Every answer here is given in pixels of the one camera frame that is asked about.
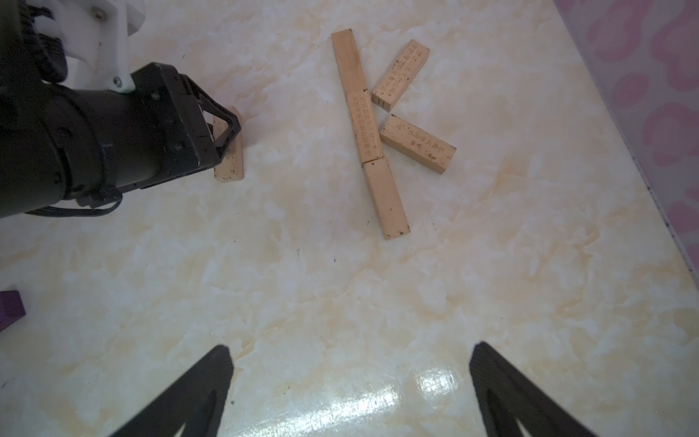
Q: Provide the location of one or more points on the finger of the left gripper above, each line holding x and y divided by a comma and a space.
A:
212, 127

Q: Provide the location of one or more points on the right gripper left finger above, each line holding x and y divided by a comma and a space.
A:
191, 406

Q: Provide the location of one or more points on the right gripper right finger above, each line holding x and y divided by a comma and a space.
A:
510, 403

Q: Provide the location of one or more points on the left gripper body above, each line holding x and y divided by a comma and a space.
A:
158, 131

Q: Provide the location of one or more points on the wooden block top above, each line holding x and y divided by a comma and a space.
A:
232, 166

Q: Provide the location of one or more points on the wooden block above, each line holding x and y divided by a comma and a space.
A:
358, 98
232, 166
386, 199
400, 75
417, 144

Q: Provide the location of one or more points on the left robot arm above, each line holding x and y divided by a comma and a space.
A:
79, 129

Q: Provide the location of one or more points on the purple block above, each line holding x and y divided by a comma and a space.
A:
12, 308

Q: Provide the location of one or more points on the wooden block beside orange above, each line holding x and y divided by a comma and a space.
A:
417, 144

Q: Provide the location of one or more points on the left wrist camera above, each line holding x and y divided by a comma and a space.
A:
95, 37

